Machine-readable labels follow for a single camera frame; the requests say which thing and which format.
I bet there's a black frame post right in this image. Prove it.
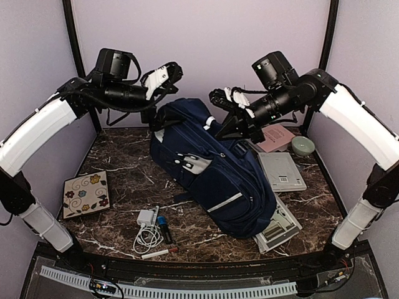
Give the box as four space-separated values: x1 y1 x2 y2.
300 0 339 136

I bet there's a white slotted cable duct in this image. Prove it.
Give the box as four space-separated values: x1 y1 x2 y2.
39 266 297 298

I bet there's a white charger with cable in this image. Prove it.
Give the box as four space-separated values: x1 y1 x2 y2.
133 209 163 255

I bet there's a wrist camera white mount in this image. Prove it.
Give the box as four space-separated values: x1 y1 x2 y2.
209 87 255 118
140 62 183 101

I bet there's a grey ianra magazine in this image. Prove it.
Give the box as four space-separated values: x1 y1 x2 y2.
253 194 302 254

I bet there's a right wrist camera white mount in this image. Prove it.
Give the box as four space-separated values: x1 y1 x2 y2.
209 87 255 118

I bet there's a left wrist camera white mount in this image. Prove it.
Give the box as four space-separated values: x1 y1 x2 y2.
140 62 183 101

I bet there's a grey book with barcode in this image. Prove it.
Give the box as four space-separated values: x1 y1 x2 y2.
258 152 307 192

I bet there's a pink book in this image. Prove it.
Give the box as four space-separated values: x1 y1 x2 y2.
257 124 295 153

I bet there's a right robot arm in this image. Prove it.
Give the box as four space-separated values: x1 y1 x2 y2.
209 51 398 270

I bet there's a black marker blue cap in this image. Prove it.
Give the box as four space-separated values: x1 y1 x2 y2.
157 216 173 244

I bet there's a black frame post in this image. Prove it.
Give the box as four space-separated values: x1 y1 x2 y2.
300 0 339 136
62 0 102 134

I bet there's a white grey pen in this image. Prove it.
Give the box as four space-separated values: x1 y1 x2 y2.
151 206 160 225

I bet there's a small circuit board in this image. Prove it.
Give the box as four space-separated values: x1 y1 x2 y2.
89 280 117 295

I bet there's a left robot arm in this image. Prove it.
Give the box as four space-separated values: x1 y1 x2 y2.
1 48 183 272

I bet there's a green ceramic bowl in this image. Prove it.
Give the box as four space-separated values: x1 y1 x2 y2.
291 136 315 157

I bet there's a black frame post left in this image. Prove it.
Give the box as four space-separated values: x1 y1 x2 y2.
62 0 102 134

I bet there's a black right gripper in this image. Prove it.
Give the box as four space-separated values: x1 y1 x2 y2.
214 83 297 144

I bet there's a black front rail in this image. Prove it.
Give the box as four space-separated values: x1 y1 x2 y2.
34 242 372 283

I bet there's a navy blue student backpack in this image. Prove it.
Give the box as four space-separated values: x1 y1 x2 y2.
150 98 277 239

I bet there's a white pen red cap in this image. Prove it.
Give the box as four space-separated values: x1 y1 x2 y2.
142 247 178 260

